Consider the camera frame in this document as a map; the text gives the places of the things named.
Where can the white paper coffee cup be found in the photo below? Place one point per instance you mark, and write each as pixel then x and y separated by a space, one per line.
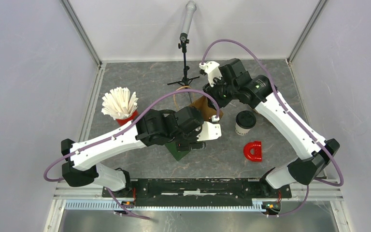
pixel 241 130

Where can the red horseshoe shaped object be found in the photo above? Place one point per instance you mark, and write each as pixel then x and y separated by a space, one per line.
pixel 253 151

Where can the black tripod with grey tube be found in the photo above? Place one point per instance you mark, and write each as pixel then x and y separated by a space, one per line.
pixel 190 9

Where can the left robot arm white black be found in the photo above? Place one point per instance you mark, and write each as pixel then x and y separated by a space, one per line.
pixel 156 127

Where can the green brown paper bag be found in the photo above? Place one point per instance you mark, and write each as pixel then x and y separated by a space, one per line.
pixel 201 103

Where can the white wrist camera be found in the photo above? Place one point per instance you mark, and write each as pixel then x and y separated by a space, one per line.
pixel 212 70
pixel 210 130

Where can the red cup holder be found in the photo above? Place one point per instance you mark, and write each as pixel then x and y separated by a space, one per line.
pixel 122 122

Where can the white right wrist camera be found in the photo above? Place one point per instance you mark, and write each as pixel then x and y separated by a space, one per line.
pixel 212 70

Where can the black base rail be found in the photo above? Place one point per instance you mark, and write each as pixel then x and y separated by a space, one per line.
pixel 200 192

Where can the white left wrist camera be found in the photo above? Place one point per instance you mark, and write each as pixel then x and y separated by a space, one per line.
pixel 210 130

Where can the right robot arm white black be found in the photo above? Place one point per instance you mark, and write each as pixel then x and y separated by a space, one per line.
pixel 231 81

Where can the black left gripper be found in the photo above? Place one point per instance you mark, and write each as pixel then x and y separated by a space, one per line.
pixel 186 146

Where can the black plastic cup lid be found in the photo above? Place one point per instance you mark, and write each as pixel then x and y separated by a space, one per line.
pixel 246 119

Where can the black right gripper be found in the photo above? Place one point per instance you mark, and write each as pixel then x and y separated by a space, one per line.
pixel 207 88

